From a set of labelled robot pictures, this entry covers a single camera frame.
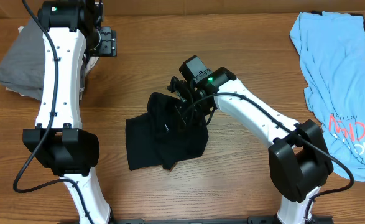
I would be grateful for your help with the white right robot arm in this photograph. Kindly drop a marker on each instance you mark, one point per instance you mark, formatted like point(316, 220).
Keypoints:
point(299, 160)

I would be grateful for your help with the light blue printed t-shirt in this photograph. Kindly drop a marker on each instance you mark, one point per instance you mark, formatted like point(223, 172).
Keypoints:
point(331, 47)

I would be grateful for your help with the black t-shirt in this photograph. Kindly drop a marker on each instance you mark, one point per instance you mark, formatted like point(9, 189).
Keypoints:
point(158, 138)

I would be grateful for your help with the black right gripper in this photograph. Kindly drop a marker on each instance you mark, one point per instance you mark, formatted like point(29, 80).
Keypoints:
point(176, 88)

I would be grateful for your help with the folded grey shorts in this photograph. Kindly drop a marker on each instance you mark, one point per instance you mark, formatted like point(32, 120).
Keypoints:
point(22, 69)

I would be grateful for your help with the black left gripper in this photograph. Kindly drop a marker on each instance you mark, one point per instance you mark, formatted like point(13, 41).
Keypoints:
point(109, 46)

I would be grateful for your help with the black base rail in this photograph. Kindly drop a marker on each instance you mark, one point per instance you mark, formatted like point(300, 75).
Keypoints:
point(197, 221)

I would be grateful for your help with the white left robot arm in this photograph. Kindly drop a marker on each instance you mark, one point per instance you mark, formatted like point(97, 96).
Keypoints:
point(58, 140)

